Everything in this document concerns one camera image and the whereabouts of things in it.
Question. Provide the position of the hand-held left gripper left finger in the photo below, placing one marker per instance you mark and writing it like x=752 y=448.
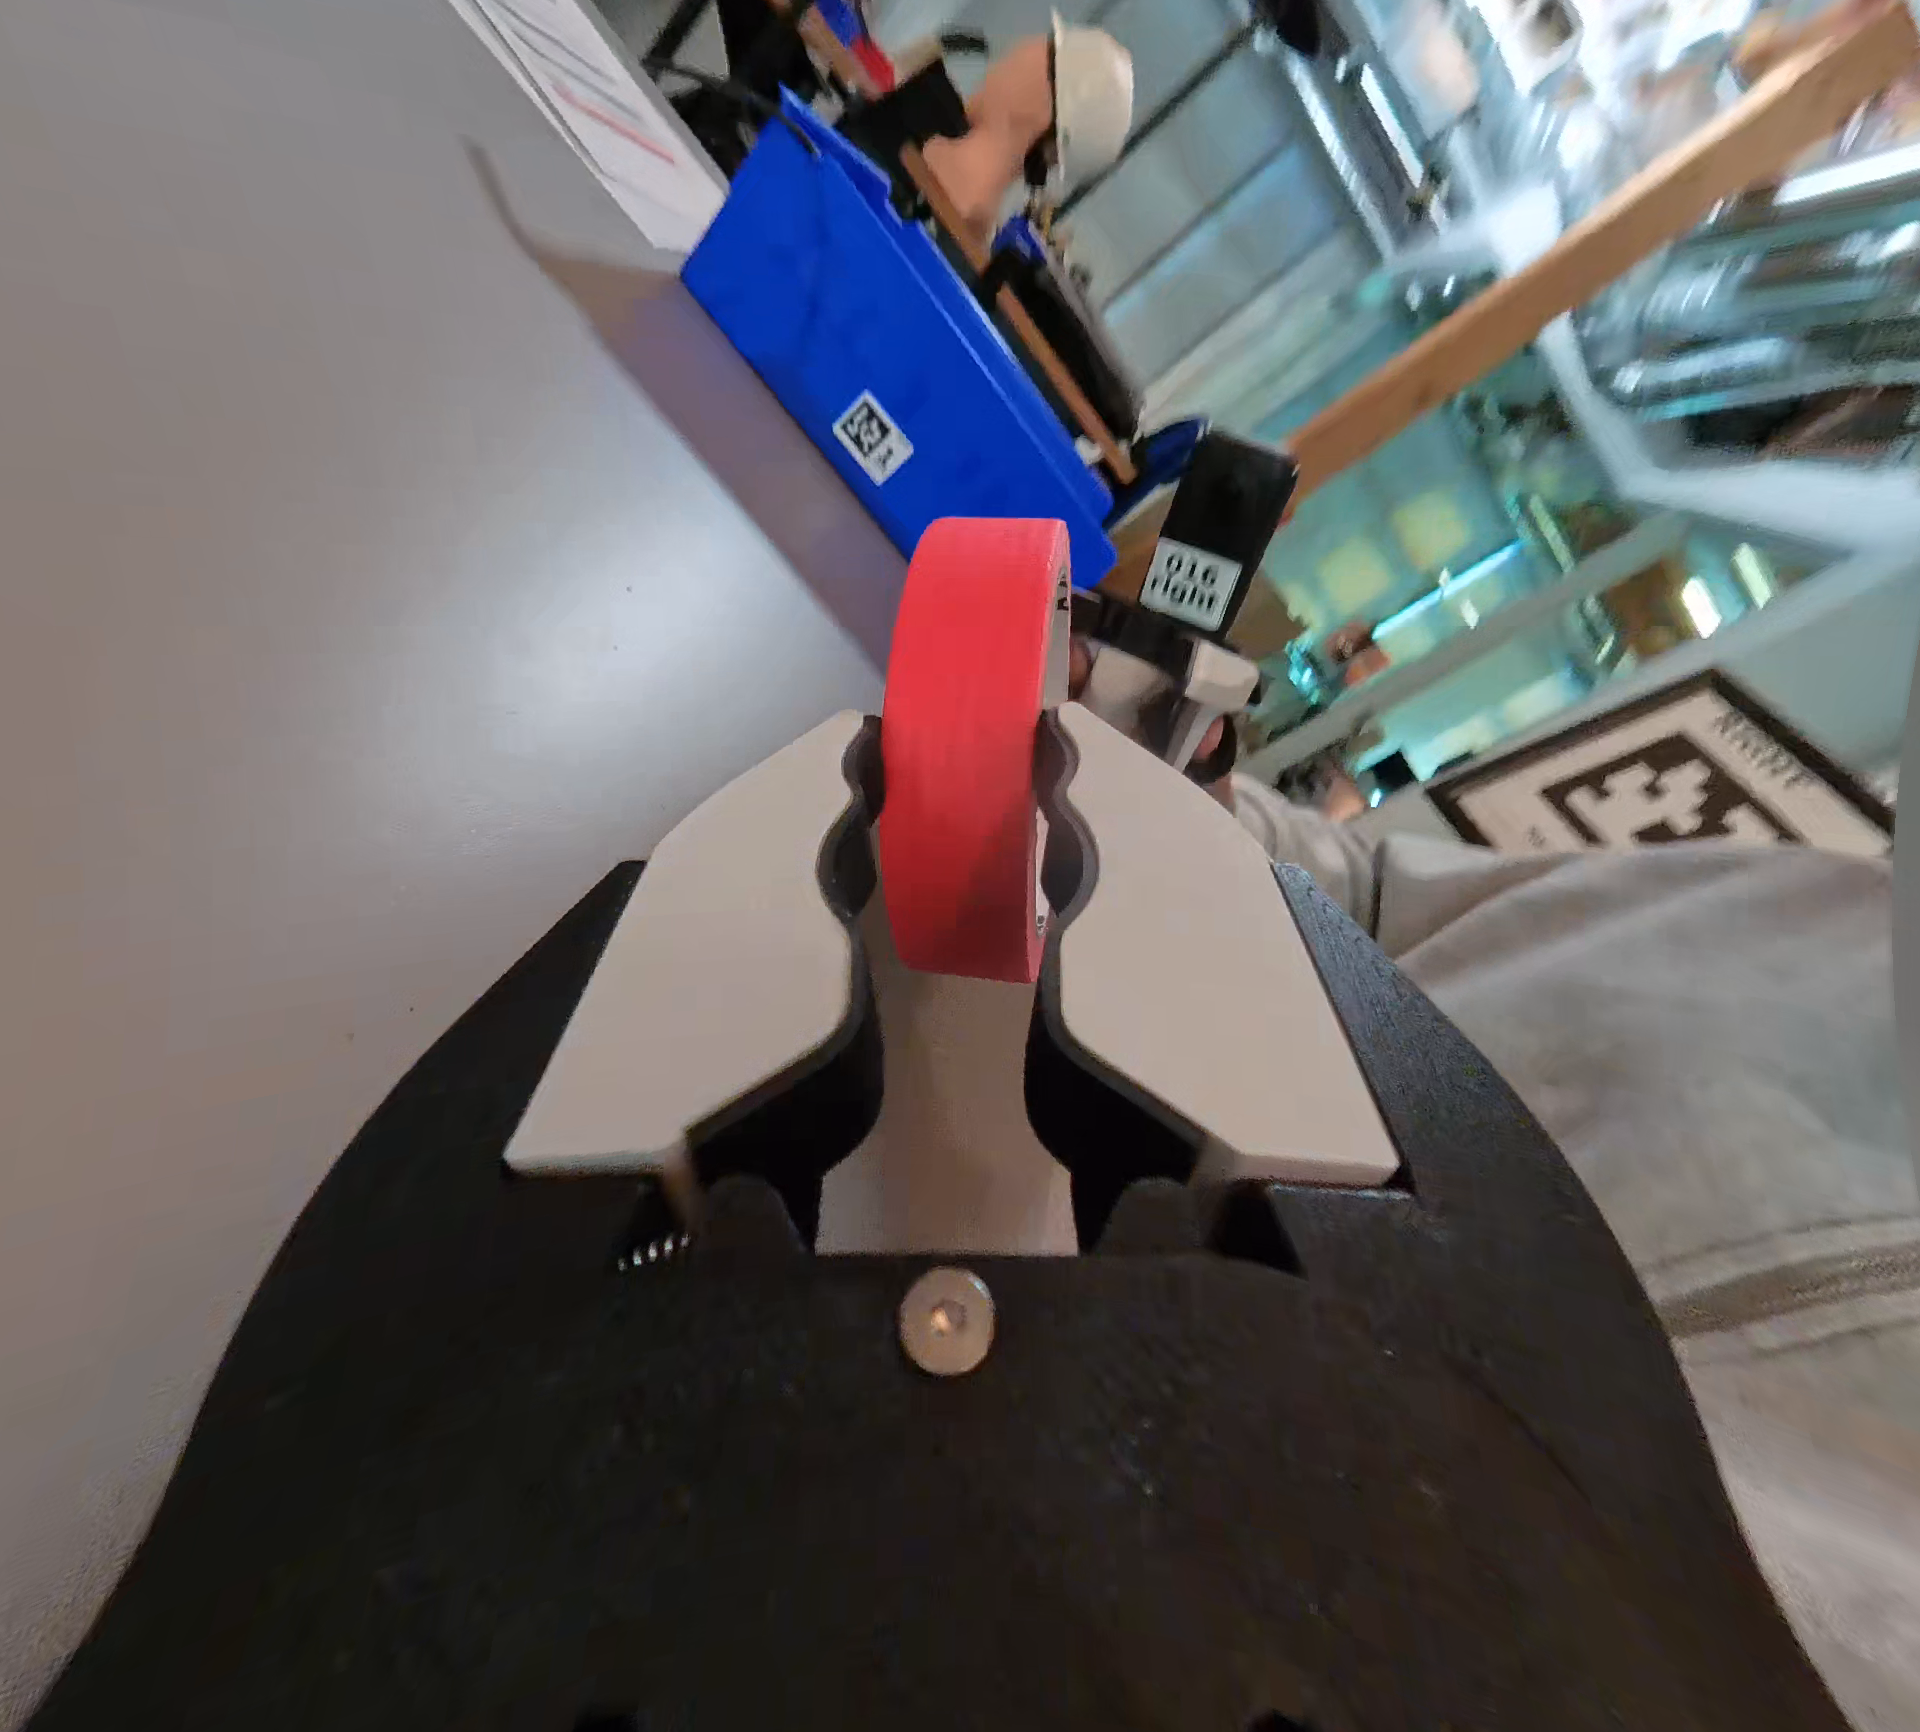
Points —
x=721 y=952

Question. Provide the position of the person's right hand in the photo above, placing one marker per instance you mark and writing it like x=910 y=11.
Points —
x=1192 y=744

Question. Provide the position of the long wooden beam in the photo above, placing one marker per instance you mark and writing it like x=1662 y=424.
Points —
x=1590 y=246

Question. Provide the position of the white paper sheet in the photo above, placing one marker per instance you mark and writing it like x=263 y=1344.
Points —
x=525 y=6

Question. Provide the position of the mannequin head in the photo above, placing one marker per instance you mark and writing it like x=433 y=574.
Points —
x=1012 y=126

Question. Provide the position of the red tape roll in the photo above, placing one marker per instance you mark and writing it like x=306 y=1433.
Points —
x=960 y=743

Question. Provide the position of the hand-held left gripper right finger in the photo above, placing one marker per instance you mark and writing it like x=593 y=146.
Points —
x=1201 y=982

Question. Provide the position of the framed black-white marker sign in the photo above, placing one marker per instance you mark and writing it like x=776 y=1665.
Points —
x=1665 y=787

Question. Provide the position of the white hard hat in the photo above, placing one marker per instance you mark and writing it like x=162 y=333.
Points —
x=1092 y=97

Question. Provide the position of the blue plastic bin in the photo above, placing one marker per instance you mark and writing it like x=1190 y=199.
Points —
x=884 y=322

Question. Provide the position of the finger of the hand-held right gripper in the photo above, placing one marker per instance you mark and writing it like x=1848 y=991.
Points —
x=1219 y=678

